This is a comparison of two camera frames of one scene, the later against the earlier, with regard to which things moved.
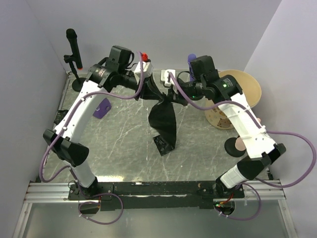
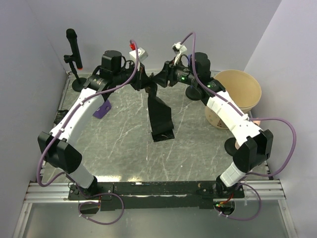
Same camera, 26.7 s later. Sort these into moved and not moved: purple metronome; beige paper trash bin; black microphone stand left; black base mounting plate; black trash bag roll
Moved: black trash bag roll
Not moved: beige paper trash bin; black base mounting plate; black microphone stand left; purple metronome
